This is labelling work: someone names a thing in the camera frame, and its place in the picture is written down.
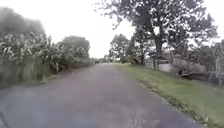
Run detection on row of distant trees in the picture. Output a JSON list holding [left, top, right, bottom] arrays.
[[108, 33, 148, 66]]

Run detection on grey asphalt road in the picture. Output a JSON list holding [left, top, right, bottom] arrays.
[[0, 63, 205, 128]]

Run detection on dark tree behind corn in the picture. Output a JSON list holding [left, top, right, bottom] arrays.
[[61, 35, 91, 58]]

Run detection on large dark tree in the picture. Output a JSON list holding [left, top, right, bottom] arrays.
[[94, 0, 219, 72]]

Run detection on pale bush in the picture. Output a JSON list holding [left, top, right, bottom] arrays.
[[171, 57, 208, 76]]

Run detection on grass verge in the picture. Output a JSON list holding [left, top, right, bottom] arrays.
[[114, 62, 224, 128]]

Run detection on tall corn field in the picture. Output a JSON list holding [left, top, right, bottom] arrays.
[[0, 32, 95, 75]]

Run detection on grass strip beside corn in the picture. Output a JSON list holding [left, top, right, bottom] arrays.
[[0, 59, 96, 90]]

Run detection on dark tree group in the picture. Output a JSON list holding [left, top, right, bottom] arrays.
[[0, 6, 46, 38]]

